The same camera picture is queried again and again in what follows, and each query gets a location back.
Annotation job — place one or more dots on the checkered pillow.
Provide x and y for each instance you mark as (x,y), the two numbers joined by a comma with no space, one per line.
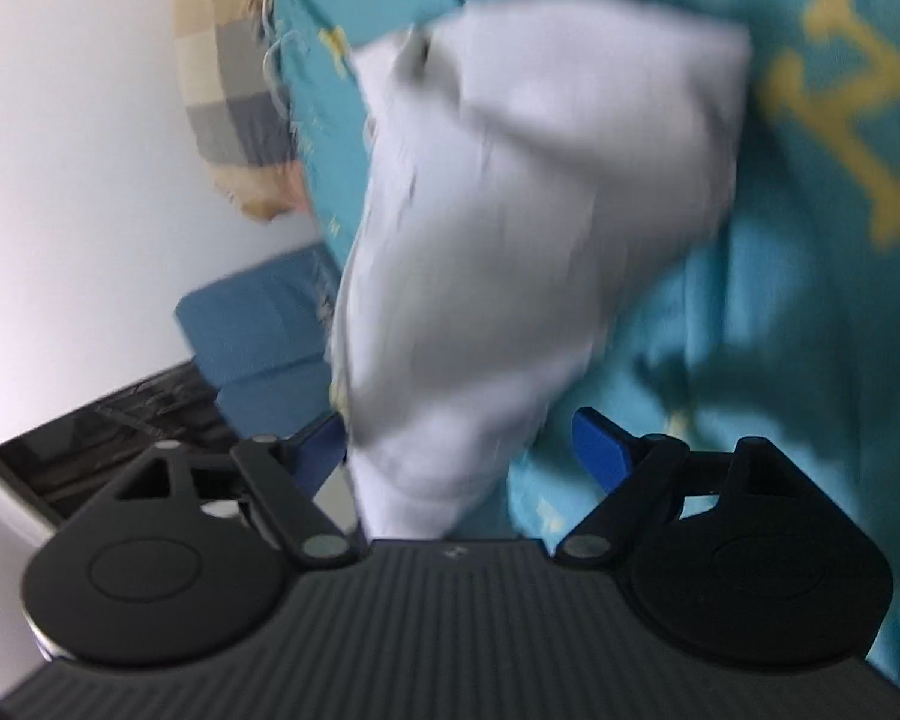
(217,90)

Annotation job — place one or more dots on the dark window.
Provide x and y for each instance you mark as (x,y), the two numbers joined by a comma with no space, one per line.
(120,427)

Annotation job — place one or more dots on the blue cushioned chair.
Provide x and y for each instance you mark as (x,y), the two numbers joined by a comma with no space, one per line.
(262,330)

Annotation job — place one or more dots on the teal printed bedsheet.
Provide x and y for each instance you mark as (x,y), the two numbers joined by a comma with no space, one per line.
(720,352)

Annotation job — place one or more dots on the light grey t-shirt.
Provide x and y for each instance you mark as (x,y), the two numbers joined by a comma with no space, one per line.
(510,240)

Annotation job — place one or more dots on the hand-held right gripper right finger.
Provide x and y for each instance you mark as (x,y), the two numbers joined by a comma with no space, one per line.
(600,450)

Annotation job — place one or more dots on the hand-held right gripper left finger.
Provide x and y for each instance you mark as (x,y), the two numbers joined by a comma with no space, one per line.
(322,450)

